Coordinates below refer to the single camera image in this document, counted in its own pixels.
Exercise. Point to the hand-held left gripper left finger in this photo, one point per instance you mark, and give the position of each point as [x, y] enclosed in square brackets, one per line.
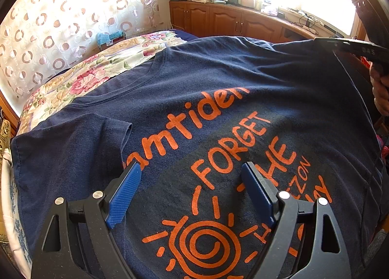
[123, 194]

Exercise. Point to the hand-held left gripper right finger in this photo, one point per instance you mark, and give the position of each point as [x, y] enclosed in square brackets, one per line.
[256, 194]

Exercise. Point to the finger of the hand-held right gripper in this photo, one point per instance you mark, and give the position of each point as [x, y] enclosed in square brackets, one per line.
[326, 42]

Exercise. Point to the navy printed t-shirt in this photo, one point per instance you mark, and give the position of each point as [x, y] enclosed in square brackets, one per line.
[182, 69]

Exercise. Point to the person's right hand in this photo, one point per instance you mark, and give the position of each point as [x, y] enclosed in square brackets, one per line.
[380, 93]

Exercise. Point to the wooden cabinet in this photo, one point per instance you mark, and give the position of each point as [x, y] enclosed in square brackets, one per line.
[225, 20]

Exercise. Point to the blue white floral cloth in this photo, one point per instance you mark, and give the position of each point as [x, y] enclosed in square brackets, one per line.
[15, 206]

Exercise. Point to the floral blanket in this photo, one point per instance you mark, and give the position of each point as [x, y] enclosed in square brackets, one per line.
[91, 72]

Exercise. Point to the gold patterned cushion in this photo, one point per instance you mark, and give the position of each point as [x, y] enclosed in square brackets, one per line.
[4, 136]

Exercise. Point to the navy bed sheet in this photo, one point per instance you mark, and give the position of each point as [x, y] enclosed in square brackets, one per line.
[185, 34]

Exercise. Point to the wooden wardrobe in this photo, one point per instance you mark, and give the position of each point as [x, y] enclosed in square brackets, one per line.
[7, 105]

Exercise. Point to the blue plastic box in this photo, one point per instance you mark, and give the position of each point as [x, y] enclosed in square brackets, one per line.
[111, 39]

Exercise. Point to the circle patterned sheer curtain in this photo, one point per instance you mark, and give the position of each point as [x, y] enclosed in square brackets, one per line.
[60, 8]

